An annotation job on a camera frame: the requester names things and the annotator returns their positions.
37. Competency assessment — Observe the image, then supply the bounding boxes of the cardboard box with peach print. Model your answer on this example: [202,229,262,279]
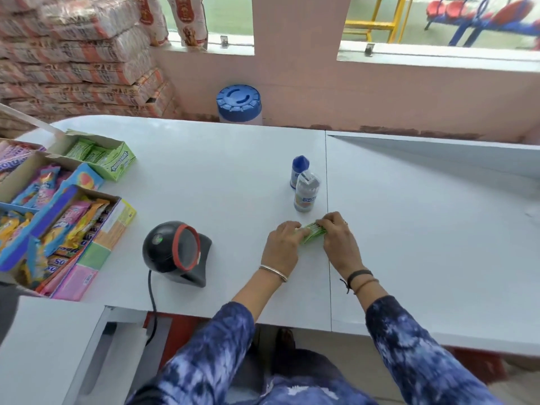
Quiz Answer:
[0,152,104,207]

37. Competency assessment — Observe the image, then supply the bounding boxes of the blue candy display box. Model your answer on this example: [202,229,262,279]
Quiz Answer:
[0,185,123,291]

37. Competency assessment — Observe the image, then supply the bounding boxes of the white container with blue lid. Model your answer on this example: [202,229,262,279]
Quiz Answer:
[216,84,263,126]

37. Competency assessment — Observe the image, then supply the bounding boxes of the person's right forearm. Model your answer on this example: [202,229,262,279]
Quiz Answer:
[348,274,505,405]

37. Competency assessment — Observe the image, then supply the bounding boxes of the white red pet food bag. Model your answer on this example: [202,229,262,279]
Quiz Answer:
[165,0,209,49]
[133,0,170,47]

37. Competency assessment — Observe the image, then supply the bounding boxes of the person's left hand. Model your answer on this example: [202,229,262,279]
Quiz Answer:
[261,221,311,277]

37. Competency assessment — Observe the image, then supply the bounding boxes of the white slanted rail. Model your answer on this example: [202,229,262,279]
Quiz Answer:
[0,103,65,136]

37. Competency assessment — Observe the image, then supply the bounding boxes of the red blue bench seats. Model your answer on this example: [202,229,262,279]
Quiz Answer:
[424,0,540,50]

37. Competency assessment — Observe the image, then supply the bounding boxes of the red panel under counter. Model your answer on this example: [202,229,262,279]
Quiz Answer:
[143,312,212,369]

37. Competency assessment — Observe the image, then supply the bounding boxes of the black scanner cable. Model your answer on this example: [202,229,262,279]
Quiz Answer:
[145,270,159,347]

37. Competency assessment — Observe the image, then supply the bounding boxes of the pile of pink blue packets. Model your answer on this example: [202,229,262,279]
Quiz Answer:
[12,164,73,209]

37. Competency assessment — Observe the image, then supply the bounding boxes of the clear wrapped small bottle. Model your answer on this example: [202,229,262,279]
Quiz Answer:
[294,170,321,213]

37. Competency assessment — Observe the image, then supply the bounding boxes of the person's right hand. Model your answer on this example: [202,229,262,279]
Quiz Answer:
[316,211,366,280]

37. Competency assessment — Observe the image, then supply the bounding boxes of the person's left forearm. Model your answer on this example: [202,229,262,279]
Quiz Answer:
[127,270,288,405]

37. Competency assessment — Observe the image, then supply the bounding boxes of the green gum display box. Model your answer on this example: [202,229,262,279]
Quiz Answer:
[48,130,137,182]

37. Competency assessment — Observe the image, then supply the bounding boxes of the row of green gum packs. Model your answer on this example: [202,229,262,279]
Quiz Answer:
[65,138,114,166]

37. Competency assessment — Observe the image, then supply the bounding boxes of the yellow metal frame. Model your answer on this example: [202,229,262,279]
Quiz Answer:
[343,0,415,44]

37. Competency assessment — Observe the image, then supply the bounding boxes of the stack of orange white sacks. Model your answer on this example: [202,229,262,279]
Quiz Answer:
[0,0,180,137]

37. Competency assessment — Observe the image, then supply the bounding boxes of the black barcode scanner red ring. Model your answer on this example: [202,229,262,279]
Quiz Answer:
[142,221,213,288]

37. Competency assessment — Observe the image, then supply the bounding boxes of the white bottle with blue cap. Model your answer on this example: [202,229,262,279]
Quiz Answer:
[290,155,310,190]

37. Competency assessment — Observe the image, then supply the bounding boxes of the white drawer unit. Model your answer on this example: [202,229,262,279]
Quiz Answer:
[0,296,149,405]

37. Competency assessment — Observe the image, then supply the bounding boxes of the brown wrist band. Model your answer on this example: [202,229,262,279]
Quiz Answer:
[354,278,380,296]

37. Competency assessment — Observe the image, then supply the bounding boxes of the silver bangle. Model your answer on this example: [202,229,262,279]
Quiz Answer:
[258,264,289,283]

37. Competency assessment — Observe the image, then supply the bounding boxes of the pile of yellow pink candy packets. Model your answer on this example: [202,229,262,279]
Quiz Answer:
[0,197,111,287]

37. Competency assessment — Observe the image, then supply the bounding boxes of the yellow green pink display box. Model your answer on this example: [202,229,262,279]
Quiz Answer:
[36,199,138,302]

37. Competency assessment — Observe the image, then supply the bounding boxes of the green gum packet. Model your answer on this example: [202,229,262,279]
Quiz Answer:
[295,222,328,245]

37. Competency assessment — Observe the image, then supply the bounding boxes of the person's legs in blue clothing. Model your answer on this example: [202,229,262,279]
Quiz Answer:
[224,349,380,405]

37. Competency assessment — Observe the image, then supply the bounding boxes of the black wrist thread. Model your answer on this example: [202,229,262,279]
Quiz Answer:
[339,269,374,295]

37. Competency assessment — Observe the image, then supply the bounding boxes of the cardboard box of purple candy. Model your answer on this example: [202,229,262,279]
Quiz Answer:
[0,139,46,184]

